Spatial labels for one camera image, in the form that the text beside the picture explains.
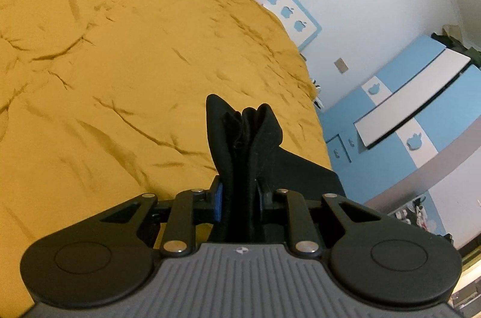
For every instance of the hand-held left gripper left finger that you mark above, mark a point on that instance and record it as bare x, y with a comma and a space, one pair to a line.
216, 201

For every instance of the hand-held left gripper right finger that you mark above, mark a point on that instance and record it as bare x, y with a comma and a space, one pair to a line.
297, 212

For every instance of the blue and white wardrobe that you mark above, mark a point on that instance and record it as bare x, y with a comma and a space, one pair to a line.
432, 122

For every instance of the black pants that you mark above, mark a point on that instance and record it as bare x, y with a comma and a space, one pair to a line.
244, 152

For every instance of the beige wall switch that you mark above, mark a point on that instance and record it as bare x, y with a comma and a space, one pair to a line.
341, 65

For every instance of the yellow bedspread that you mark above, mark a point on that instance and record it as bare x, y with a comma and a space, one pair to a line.
112, 58

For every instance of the clothes atop wardrobe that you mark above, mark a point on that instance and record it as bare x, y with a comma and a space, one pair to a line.
458, 43

